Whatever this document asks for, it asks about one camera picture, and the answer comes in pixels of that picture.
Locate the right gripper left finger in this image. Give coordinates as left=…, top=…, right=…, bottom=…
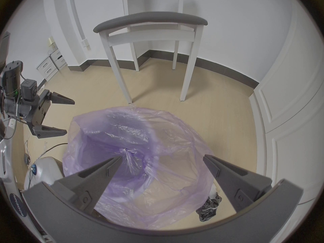
left=54, top=155, right=124, bottom=215

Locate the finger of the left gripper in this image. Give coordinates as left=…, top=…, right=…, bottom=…
left=32, top=125, right=67, bottom=139
left=50, top=91, right=75, bottom=105

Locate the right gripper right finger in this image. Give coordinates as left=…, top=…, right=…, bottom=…
left=202, top=155, right=272, bottom=213

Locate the black plastic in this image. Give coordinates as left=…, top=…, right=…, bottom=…
left=195, top=193, right=223, bottom=222

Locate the purple plastic bag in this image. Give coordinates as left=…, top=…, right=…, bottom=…
left=62, top=106, right=221, bottom=230

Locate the white chest of drawers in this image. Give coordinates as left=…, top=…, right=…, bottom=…
left=37, top=49, right=68, bottom=82

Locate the white wardrobe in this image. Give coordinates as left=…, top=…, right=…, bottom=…
left=249, top=9, right=324, bottom=212

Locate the white chair with grey cushions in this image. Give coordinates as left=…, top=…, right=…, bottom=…
left=93, top=0, right=208, bottom=104

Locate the black cable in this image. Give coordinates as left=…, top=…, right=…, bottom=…
left=38, top=142, right=69, bottom=161

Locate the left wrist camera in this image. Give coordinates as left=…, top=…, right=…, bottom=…
left=20, top=78, right=39, bottom=103

